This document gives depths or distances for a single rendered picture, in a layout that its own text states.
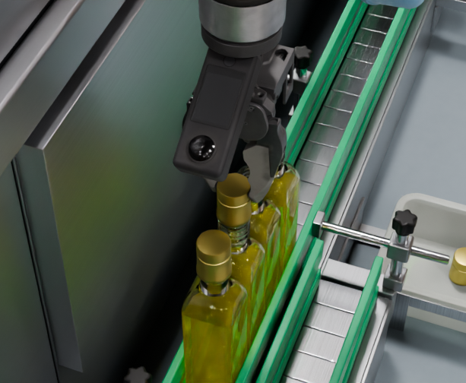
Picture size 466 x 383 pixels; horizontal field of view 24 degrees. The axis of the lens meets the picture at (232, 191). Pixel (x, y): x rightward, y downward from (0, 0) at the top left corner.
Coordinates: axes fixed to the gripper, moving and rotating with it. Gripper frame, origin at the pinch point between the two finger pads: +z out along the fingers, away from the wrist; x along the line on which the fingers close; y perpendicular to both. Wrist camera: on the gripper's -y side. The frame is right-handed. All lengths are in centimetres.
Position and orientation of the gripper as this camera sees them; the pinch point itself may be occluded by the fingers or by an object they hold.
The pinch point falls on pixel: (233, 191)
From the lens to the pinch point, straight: 109.6
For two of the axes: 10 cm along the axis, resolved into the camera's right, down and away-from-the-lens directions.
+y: 3.4, -6.9, 6.3
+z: 0.0, 6.7, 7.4
